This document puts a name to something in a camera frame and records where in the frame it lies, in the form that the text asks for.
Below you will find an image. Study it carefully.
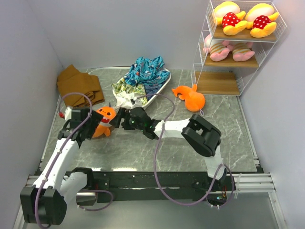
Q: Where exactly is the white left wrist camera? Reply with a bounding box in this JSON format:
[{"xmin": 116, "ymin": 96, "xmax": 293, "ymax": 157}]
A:
[{"xmin": 58, "ymin": 106, "xmax": 72, "ymax": 121}]

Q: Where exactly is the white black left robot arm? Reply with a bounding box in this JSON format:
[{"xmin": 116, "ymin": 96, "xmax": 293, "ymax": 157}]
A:
[{"xmin": 20, "ymin": 107, "xmax": 103, "ymax": 229}]

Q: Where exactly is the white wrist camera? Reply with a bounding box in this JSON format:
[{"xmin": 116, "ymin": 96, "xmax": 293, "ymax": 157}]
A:
[
  {"xmin": 131, "ymin": 96, "xmax": 142, "ymax": 109},
  {"xmin": 58, "ymin": 106, "xmax": 72, "ymax": 121}
]

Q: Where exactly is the white wire wooden shelf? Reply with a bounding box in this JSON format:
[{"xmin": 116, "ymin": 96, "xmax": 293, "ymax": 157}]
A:
[{"xmin": 191, "ymin": 0, "xmax": 286, "ymax": 95}]

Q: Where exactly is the blue patterned cloth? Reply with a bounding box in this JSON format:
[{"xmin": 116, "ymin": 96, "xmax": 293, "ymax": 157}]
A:
[{"xmin": 124, "ymin": 56, "xmax": 170, "ymax": 94}]

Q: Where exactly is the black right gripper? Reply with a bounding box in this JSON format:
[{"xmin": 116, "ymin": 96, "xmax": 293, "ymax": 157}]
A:
[{"xmin": 109, "ymin": 108, "xmax": 144, "ymax": 132}]

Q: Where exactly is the orange fox plush toy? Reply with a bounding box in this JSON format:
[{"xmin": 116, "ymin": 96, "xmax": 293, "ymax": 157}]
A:
[{"xmin": 92, "ymin": 103, "xmax": 117, "ymax": 138}]

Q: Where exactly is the green white patterned cloth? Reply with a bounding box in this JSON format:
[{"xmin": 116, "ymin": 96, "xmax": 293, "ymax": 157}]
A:
[{"xmin": 112, "ymin": 78, "xmax": 148, "ymax": 109}]

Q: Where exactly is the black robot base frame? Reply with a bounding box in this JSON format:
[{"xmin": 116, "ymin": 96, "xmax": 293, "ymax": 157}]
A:
[{"xmin": 23, "ymin": 170, "xmax": 275, "ymax": 203}]

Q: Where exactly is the brown folded cloth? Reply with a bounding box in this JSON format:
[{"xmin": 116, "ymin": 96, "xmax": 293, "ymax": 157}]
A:
[{"xmin": 57, "ymin": 64, "xmax": 105, "ymax": 105}]

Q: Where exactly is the yellow plush red dotted dress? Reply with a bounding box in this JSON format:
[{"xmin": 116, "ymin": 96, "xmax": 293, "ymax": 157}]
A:
[{"xmin": 245, "ymin": 3, "xmax": 279, "ymax": 38}]

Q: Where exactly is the white plastic laundry basket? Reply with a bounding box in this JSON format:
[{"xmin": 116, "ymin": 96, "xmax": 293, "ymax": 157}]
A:
[{"xmin": 112, "ymin": 67, "xmax": 172, "ymax": 113}]

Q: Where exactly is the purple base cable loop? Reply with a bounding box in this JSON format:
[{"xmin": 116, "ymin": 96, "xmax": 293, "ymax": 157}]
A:
[{"xmin": 76, "ymin": 189, "xmax": 115, "ymax": 212}]

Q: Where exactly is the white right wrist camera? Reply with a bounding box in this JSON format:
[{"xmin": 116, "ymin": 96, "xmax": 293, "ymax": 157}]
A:
[{"xmin": 131, "ymin": 96, "xmax": 142, "ymax": 109}]

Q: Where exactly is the orange whale plush toy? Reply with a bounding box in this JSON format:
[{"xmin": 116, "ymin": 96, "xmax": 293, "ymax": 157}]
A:
[{"xmin": 172, "ymin": 84, "xmax": 205, "ymax": 116}]

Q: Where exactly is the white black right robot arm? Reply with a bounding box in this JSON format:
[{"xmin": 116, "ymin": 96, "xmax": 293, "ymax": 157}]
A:
[{"xmin": 110, "ymin": 107, "xmax": 227, "ymax": 190}]

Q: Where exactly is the pink pig plush striped shirt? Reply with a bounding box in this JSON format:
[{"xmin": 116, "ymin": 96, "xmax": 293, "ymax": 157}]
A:
[{"xmin": 203, "ymin": 34, "xmax": 230, "ymax": 62}]

